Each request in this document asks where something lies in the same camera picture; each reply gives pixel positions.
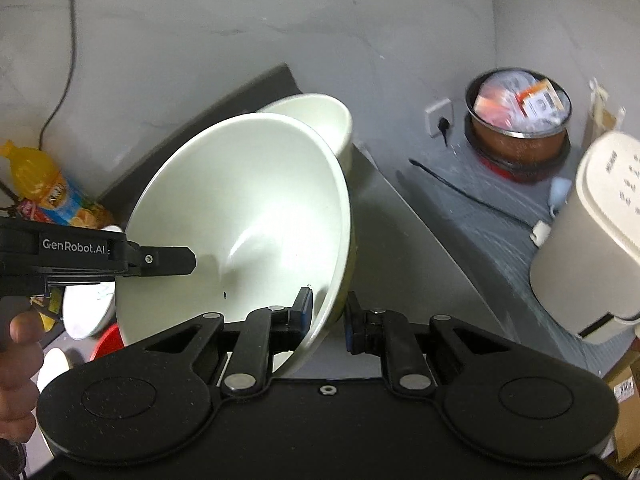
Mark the white plate blue rim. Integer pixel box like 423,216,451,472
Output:
60,224,125,340

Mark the red rimmed bowl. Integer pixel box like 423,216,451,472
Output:
90,323,125,361

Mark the large cream bowl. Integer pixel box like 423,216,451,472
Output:
115,113,355,376

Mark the person's left hand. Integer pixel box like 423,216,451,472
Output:
0,310,44,443

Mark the orange juice bottle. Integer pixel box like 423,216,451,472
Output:
1,140,113,230

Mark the cream rice cooker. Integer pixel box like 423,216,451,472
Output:
529,131,639,344

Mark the cardboard box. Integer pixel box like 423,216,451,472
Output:
605,349,639,463

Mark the brown trash bin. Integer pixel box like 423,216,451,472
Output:
464,67,573,183

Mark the black power cable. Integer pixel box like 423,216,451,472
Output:
38,0,77,151

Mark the wall power socket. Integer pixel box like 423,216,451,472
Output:
425,98,454,138

